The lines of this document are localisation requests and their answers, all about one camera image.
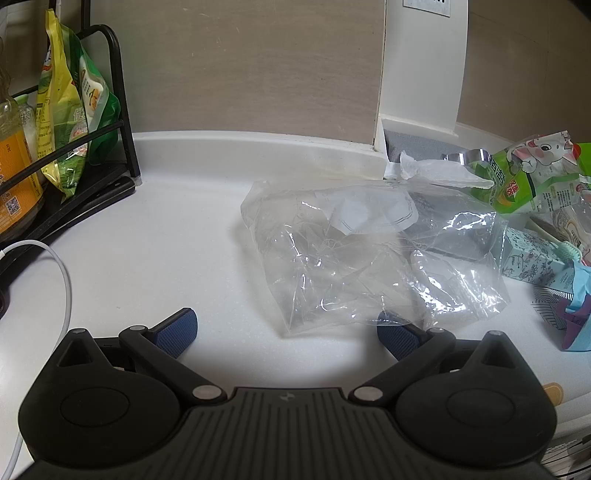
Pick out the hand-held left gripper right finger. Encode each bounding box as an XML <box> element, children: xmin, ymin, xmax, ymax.
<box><xmin>348</xmin><ymin>312</ymin><xmax>536</xmax><ymax>405</ymax></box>

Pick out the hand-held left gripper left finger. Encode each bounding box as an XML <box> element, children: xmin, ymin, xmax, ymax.
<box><xmin>54</xmin><ymin>307</ymin><xmax>228</xmax><ymax>405</ymax></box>

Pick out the clear plastic bag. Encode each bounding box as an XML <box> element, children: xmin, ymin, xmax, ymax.
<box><xmin>240</xmin><ymin>178</ymin><xmax>511</xmax><ymax>337</ymax></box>

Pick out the pale blue floral box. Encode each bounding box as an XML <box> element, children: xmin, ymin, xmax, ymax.
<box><xmin>501</xmin><ymin>226</ymin><xmax>578</xmax><ymax>289</ymax></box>

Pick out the white tissue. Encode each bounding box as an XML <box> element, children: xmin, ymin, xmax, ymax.
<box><xmin>399</xmin><ymin>151</ymin><xmax>495</xmax><ymax>190</ymax></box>

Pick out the pale green toothbrush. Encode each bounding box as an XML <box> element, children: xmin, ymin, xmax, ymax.
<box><xmin>529</xmin><ymin>217</ymin><xmax>581</xmax><ymax>262</ymax></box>

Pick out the metal flower-shaped egg ring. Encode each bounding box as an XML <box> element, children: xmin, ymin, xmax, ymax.
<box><xmin>441</xmin><ymin>148</ymin><xmax>498</xmax><ymax>178</ymax></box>

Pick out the green printed snack packet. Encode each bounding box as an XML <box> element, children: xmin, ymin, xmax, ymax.
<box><xmin>480</xmin><ymin>130</ymin><xmax>591</xmax><ymax>216</ymax></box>

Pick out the white striped small box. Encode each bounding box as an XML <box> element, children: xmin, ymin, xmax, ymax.
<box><xmin>531</xmin><ymin>284</ymin><xmax>568</xmax><ymax>331</ymax></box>

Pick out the orange rounded tag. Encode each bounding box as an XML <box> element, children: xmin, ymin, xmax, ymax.
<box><xmin>542</xmin><ymin>381</ymin><xmax>564</xmax><ymax>407</ymax></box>

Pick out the blue and purple paper wrapper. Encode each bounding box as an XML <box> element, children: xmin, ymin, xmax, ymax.
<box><xmin>561</xmin><ymin>258</ymin><xmax>591</xmax><ymax>352</ymax></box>

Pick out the clear printed package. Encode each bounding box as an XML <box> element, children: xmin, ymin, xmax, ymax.
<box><xmin>549</xmin><ymin>175</ymin><xmax>591</xmax><ymax>265</ymax></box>

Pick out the black metal rack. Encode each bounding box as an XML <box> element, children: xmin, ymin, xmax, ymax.
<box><xmin>0</xmin><ymin>0</ymin><xmax>142</xmax><ymax>259</ymax></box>

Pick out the yellow oil bottle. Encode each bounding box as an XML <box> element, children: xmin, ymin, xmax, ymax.
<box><xmin>0</xmin><ymin>97</ymin><xmax>47</xmax><ymax>237</ymax></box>

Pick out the green seasoning packet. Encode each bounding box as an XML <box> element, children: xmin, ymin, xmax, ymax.
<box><xmin>69</xmin><ymin>37</ymin><xmax>122</xmax><ymax>168</ymax></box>

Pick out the yellow seasoning packet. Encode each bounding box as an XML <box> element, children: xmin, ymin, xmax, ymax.
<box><xmin>36</xmin><ymin>9</ymin><xmax>89</xmax><ymax>200</ymax></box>

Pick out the white cable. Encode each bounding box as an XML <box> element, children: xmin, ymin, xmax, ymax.
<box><xmin>0</xmin><ymin>240</ymin><xmax>75</xmax><ymax>480</ymax></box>

